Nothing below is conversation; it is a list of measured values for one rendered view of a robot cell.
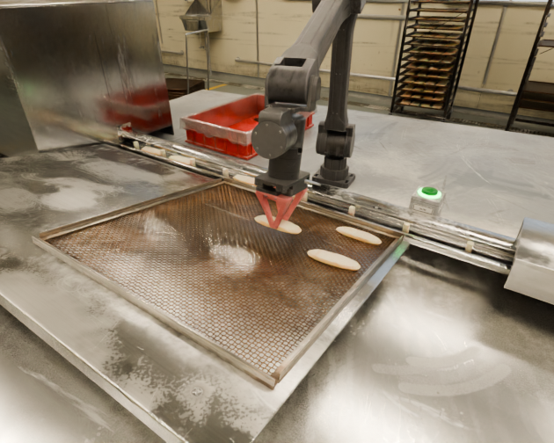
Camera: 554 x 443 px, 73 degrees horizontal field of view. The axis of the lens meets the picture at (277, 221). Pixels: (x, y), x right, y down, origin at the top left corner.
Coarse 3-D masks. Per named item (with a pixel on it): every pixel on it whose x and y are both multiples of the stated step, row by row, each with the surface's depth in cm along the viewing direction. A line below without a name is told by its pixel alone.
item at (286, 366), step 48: (192, 192) 93; (240, 192) 97; (48, 240) 65; (192, 240) 71; (240, 240) 72; (288, 240) 74; (144, 288) 56; (240, 288) 58; (336, 288) 60; (192, 336) 47; (240, 336) 48; (288, 336) 49
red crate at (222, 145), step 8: (248, 120) 170; (192, 128) 142; (240, 128) 161; (248, 128) 161; (192, 136) 143; (200, 136) 141; (216, 136) 136; (200, 144) 142; (208, 144) 141; (216, 144) 138; (224, 144) 135; (232, 144) 134; (240, 144) 131; (248, 144) 130; (224, 152) 137; (232, 152) 135; (240, 152) 133; (248, 152) 132
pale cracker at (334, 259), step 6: (312, 252) 69; (318, 252) 69; (324, 252) 69; (330, 252) 69; (318, 258) 68; (324, 258) 67; (330, 258) 67; (336, 258) 67; (342, 258) 67; (348, 258) 68; (330, 264) 67; (336, 264) 66; (342, 264) 66; (348, 264) 66; (354, 264) 66; (354, 270) 66
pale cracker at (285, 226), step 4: (260, 216) 74; (264, 216) 73; (256, 220) 73; (260, 220) 72; (264, 220) 72; (284, 220) 73; (264, 224) 72; (268, 224) 71; (280, 224) 71; (284, 224) 71; (288, 224) 71; (292, 224) 71; (272, 228) 71; (280, 228) 70; (284, 228) 70; (288, 228) 70; (292, 228) 70; (296, 228) 71; (288, 232) 70; (292, 232) 70; (296, 232) 70
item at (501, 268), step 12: (120, 144) 135; (156, 156) 125; (180, 168) 120; (192, 168) 117; (312, 204) 98; (408, 240) 86; (420, 240) 84; (444, 252) 82; (456, 252) 81; (480, 264) 79; (492, 264) 77
